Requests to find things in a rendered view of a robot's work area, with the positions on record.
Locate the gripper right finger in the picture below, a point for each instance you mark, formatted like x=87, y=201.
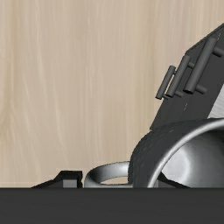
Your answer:
x=165, y=181

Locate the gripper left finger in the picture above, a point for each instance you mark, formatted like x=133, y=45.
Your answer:
x=70, y=178

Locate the grey porcelain mug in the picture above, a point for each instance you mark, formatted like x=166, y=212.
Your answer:
x=151, y=151

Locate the cabinet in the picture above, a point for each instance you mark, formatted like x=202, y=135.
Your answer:
x=189, y=96

